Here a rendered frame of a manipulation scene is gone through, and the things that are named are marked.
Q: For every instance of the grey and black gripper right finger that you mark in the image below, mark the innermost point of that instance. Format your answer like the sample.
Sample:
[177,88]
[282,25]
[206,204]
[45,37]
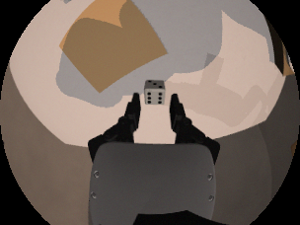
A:
[188,132]

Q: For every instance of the brown flat mat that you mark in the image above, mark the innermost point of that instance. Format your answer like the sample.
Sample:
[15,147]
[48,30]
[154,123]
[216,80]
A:
[110,39]

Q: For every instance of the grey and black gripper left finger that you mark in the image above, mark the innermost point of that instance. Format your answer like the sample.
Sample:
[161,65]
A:
[120,132]

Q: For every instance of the white die with black pips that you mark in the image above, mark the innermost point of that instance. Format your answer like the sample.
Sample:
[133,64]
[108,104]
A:
[154,92]

